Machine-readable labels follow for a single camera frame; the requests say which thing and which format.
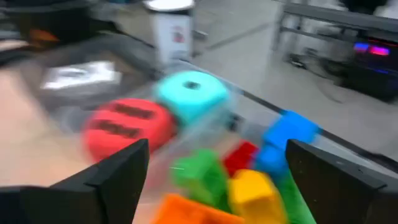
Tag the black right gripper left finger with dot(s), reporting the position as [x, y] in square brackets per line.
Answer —
[112, 193]

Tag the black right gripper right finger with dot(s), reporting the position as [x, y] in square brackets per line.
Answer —
[348, 199]

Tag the green toy brick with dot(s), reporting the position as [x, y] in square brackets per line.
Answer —
[202, 177]
[289, 202]

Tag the red foam die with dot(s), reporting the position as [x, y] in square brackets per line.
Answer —
[124, 124]

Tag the orange toy brick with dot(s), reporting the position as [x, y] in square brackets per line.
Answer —
[186, 211]

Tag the large blue toy block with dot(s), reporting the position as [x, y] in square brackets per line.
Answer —
[289, 127]

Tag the small yellow toy block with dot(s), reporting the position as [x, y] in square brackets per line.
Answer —
[255, 196]

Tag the red toy brick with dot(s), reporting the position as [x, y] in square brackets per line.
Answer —
[241, 157]

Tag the black printed card pack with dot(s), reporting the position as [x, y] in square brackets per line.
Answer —
[77, 74]

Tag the clear plastic bin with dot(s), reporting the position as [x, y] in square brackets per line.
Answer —
[245, 130]
[202, 133]

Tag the cyan foam die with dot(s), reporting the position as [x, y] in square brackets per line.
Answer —
[192, 96]

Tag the grey translucent plastic bin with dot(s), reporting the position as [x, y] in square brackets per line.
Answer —
[130, 53]

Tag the white trash bin black lid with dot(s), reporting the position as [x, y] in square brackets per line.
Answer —
[172, 37]

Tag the black metal pot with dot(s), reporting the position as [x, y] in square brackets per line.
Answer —
[62, 25]

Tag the grey metal table frame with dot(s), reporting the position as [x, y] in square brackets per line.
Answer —
[326, 17]

